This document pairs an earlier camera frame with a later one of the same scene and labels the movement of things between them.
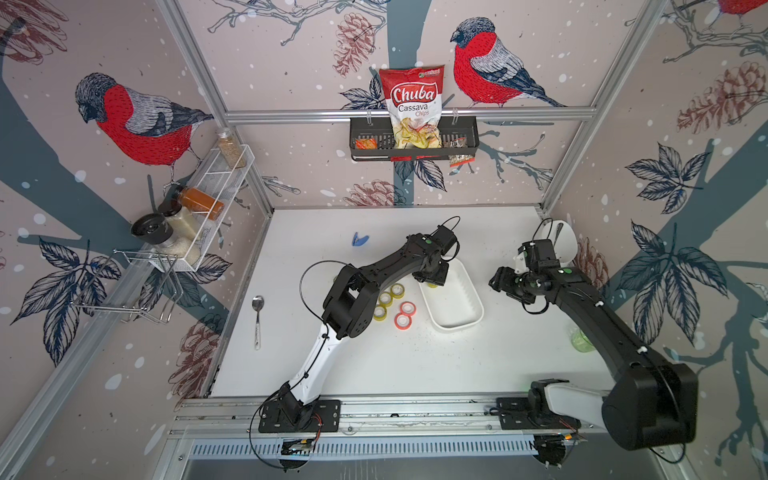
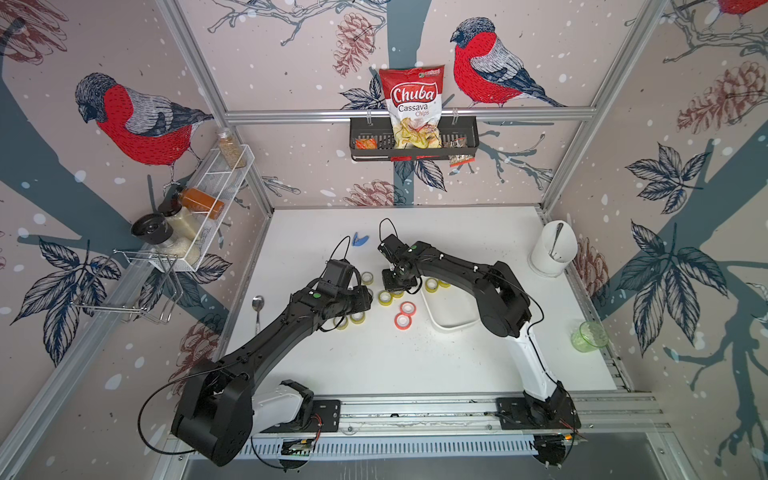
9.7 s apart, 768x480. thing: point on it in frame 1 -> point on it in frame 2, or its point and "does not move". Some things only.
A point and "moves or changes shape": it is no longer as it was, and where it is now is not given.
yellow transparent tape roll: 388,303 does not move
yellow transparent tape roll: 380,313 moves or changes shape
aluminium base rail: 241,414 does not move
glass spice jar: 230,150 does not move
